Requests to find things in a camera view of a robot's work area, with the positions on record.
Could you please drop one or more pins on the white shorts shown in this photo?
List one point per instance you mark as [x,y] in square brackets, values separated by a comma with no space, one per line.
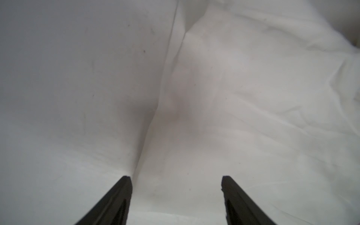
[266,92]

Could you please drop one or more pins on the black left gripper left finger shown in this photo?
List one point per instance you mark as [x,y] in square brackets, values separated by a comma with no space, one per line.
[113,208]

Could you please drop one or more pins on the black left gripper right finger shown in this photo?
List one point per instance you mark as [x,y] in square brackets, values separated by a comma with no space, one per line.
[240,208]

